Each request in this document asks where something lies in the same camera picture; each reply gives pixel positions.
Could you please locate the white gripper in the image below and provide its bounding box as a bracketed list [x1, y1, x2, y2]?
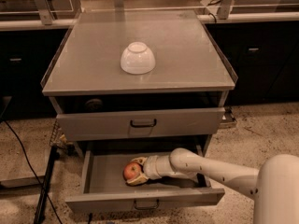
[126, 156, 161, 186]

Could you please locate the red apple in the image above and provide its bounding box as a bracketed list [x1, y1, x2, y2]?
[123, 161, 142, 180]

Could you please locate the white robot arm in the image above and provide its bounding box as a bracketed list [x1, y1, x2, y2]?
[123, 148, 299, 224]

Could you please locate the grey open middle drawer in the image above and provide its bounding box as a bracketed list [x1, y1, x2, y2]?
[65, 143, 224, 213]

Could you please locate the grey top drawer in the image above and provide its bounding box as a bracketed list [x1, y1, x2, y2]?
[57, 107, 225, 141]

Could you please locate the dark round object in drawer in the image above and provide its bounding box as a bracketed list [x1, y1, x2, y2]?
[84, 98, 103, 112]

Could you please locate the grey drawer cabinet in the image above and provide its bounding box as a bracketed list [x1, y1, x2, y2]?
[42, 10, 237, 153]

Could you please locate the white upturned bowl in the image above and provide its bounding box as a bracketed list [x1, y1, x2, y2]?
[121, 42, 156, 75]

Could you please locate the long white counter ledge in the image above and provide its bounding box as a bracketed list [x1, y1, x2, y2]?
[0, 12, 299, 31]

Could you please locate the black middle drawer handle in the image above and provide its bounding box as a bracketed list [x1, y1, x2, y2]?
[134, 200, 160, 211]

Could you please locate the black drawer handle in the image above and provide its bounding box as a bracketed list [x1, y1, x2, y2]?
[134, 200, 160, 211]
[130, 119, 157, 128]

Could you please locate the black top drawer handle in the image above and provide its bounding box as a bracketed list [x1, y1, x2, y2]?
[130, 119, 157, 128]

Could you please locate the black floor rail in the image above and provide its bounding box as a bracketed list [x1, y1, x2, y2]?
[34, 147, 59, 224]

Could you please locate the black floor cable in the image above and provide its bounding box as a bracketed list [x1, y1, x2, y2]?
[2, 119, 64, 224]

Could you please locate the grey metal frame post left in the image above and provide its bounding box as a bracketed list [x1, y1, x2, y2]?
[34, 0, 53, 25]

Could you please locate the grey metal frame post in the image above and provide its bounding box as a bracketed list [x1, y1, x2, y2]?
[216, 0, 239, 21]
[34, 0, 53, 25]

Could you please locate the grey metal frame post right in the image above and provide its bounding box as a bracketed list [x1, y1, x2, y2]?
[216, 0, 239, 21]

